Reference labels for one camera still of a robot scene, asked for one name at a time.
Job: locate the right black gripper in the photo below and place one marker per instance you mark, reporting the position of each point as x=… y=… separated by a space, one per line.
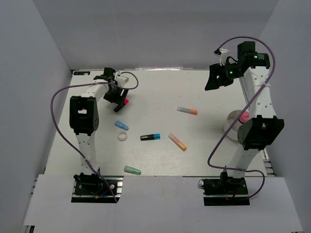
x=213 y=83

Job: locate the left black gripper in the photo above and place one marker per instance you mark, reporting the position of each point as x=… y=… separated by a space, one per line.
x=119 y=99

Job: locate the pink black highlighter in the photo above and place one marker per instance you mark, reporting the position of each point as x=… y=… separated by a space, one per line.
x=120 y=106

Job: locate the pink capped clear tube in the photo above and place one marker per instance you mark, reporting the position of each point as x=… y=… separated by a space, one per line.
x=244 y=117

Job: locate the blue black highlighter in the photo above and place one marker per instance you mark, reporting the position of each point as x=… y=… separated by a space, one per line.
x=148 y=137

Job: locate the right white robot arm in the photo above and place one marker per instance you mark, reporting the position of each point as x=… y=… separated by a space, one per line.
x=254 y=71

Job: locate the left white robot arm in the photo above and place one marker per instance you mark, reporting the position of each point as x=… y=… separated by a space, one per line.
x=84 y=116

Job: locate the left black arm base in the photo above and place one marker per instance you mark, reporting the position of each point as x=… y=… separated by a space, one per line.
x=93 y=189

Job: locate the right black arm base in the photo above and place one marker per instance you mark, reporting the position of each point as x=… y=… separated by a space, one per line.
x=224 y=191

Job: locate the blue translucent cap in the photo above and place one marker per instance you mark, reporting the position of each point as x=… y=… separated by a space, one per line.
x=121 y=125

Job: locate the orange clear marker upper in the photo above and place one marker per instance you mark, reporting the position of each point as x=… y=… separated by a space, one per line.
x=186 y=110

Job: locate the orange clear marker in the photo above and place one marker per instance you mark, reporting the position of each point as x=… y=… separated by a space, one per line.
x=177 y=142
x=186 y=110

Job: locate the left corner label sticker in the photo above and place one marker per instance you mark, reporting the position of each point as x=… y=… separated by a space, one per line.
x=81 y=73

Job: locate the green translucent cap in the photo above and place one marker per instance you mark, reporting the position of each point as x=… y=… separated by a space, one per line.
x=132 y=170

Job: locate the orange clear marker lower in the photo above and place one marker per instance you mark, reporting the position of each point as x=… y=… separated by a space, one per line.
x=177 y=142

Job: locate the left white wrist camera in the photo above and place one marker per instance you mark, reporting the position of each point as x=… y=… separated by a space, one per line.
x=121 y=81

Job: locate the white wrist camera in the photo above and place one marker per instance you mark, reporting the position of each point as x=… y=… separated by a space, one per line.
x=223 y=55
x=121 y=81

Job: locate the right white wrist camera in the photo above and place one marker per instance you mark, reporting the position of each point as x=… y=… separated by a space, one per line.
x=223 y=55

